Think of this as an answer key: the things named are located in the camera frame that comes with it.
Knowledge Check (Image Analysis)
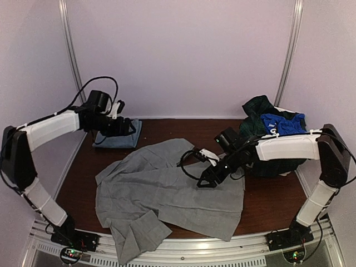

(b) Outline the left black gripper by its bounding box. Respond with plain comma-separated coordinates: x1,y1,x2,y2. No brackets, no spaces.
88,115,136,138

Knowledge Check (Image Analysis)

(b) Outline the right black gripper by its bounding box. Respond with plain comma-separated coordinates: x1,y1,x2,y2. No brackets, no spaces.
197,150,242,188

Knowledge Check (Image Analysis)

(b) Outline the light blue denim skirt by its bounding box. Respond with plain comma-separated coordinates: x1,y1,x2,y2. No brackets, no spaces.
92,119,142,149

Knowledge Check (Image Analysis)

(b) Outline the grey shirt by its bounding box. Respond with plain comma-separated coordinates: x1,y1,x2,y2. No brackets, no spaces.
95,139,245,265

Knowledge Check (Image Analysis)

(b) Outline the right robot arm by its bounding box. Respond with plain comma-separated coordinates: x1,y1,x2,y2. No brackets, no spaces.
197,124,355,246

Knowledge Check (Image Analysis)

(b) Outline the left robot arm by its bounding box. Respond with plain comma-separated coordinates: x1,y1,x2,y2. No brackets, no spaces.
1,90,136,247

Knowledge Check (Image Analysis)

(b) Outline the dark green plaid garment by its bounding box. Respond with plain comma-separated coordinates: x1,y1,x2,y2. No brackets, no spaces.
239,95,306,177

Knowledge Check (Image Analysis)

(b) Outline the blue cloth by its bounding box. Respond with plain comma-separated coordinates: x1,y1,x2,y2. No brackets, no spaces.
260,113,306,136

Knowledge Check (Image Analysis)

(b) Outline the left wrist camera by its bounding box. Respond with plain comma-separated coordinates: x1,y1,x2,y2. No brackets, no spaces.
107,100,125,120

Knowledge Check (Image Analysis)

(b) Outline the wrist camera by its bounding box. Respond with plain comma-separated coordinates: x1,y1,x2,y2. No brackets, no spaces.
107,100,125,120
192,149,220,166

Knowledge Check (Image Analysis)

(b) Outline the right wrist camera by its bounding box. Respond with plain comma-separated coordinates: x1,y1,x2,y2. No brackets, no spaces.
192,149,220,166

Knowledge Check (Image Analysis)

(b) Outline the right black cable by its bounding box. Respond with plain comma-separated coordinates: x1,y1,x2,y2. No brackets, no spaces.
177,150,206,180

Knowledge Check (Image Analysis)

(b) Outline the black cable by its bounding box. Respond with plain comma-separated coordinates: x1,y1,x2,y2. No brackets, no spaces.
177,150,206,180
0,76,119,190

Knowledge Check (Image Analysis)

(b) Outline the left black cable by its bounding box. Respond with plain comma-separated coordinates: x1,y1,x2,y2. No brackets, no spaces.
0,76,119,190

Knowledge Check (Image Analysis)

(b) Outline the aluminium front rail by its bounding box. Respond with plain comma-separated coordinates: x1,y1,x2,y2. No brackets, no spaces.
20,219,345,266

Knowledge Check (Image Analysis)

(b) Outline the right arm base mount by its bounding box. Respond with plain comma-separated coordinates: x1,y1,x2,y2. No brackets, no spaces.
266,218,314,265

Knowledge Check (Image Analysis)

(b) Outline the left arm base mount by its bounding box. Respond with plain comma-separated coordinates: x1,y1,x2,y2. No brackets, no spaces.
45,215,100,266

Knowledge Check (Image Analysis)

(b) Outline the left aluminium post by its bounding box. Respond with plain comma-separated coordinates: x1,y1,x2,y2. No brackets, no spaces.
58,0,87,104

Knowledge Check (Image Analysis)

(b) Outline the aluminium post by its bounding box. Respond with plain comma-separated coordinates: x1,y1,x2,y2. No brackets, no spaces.
274,0,304,107
58,0,87,104

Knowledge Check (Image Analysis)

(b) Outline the right aluminium post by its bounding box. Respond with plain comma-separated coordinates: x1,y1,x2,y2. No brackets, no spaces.
274,0,304,107

